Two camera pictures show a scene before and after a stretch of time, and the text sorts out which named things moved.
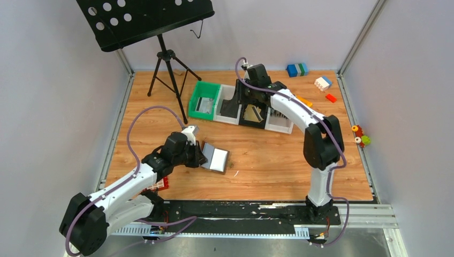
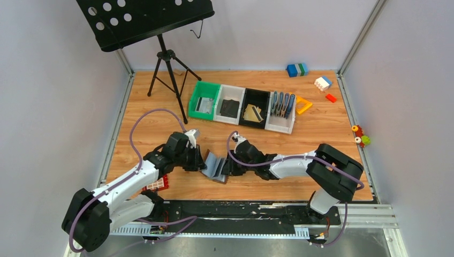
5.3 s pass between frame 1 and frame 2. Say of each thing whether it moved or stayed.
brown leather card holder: moved
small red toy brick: stayed
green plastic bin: stayed
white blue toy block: stayed
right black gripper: moved
